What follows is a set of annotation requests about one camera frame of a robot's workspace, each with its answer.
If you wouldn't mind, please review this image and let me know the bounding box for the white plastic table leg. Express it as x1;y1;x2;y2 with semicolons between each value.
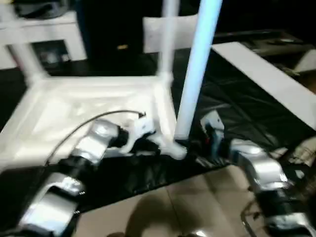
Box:
0;4;49;81
158;0;180;82
174;0;224;144

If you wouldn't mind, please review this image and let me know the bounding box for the white plastic table top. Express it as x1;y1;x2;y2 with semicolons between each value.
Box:
0;74;188;173

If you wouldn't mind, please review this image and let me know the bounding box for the white flat board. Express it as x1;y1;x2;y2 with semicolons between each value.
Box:
212;41;316;129

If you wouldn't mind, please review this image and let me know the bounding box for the black router with label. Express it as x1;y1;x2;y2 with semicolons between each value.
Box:
283;164;309;185

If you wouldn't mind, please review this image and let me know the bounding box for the black bar with red light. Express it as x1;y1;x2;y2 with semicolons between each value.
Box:
214;29;297;38

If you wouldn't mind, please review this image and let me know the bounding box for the black remote control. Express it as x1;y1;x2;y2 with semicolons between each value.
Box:
269;38;297;45

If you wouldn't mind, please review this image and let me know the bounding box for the white cardboard box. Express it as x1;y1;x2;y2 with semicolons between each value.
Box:
295;48;316;72

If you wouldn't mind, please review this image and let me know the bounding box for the white cabinet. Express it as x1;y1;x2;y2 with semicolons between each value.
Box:
0;9;87;70

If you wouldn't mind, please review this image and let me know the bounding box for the dark grey helmet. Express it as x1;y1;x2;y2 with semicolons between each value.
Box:
14;0;67;17

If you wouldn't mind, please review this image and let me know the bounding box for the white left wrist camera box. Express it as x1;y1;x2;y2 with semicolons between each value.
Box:
120;116;156;154

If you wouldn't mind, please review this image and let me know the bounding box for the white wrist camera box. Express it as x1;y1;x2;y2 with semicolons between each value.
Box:
120;116;156;154
199;110;225;158

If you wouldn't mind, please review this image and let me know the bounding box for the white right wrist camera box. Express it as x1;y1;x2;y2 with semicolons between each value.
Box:
199;110;225;158

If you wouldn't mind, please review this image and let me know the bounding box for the chrome metal frame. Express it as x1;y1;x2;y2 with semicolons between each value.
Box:
240;199;262;234

